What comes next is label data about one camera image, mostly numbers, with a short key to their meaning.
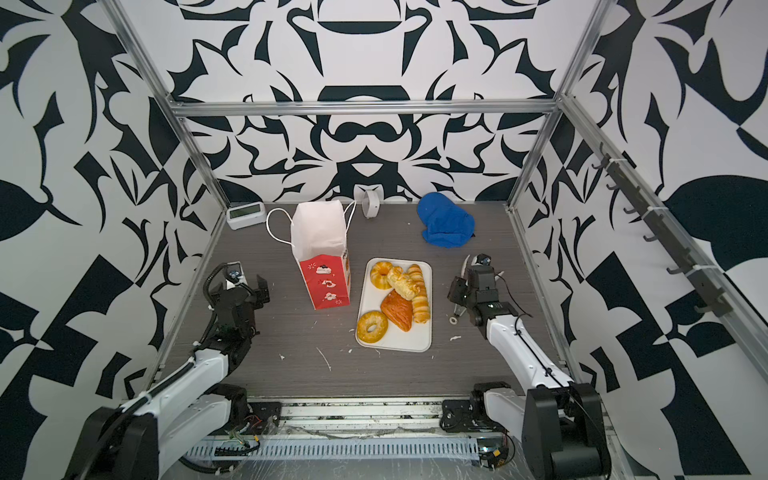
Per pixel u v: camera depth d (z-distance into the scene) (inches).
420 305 35.9
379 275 37.9
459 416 29.3
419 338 34.5
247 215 43.8
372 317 34.3
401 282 35.1
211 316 25.1
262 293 31.8
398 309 35.0
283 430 28.7
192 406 20.0
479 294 26.0
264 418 29.1
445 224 43.9
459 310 36.0
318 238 38.0
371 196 43.9
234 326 25.4
